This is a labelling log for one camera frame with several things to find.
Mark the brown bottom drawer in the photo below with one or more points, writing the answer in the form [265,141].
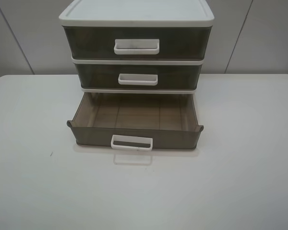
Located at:
[157,121]

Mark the brown drawer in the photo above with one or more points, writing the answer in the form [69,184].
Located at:
[135,77]
[140,43]
[157,121]

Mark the white drawer cabinet frame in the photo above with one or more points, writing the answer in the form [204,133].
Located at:
[137,13]

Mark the brown middle drawer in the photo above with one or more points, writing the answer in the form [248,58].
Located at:
[135,77]

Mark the brown top drawer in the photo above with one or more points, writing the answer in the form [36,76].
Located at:
[140,43]

